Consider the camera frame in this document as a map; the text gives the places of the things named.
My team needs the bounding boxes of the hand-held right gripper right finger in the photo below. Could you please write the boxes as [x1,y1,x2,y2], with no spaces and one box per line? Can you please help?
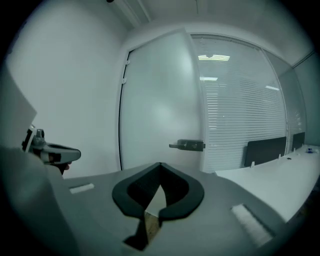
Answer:
[147,162,288,256]

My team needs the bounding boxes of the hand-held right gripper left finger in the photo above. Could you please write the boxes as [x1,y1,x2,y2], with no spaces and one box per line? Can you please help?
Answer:
[62,162,161,256]

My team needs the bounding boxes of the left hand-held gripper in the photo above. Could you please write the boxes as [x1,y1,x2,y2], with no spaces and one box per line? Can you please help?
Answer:
[21,124,82,165]

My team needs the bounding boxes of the frosted glass door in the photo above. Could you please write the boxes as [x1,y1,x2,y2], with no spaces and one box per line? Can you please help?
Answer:
[118,28,206,174]

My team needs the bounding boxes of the person's left hand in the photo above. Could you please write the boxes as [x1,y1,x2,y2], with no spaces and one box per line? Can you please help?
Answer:
[59,161,74,176]

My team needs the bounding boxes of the person's white top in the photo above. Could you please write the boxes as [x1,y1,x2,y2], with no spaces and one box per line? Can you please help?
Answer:
[0,144,77,256]

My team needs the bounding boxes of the white desk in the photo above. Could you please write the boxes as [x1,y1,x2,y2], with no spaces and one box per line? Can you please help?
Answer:
[214,144,320,224]

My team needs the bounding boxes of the large black desk divider panel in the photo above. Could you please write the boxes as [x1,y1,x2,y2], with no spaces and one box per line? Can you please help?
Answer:
[244,136,288,169]

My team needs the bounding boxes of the small black desk divider panel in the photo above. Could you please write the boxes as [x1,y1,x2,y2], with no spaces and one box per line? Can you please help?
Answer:
[291,131,307,152]

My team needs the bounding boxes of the narrow glass partition with blinds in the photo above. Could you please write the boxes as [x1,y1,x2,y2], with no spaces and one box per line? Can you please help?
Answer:
[262,48,309,151]

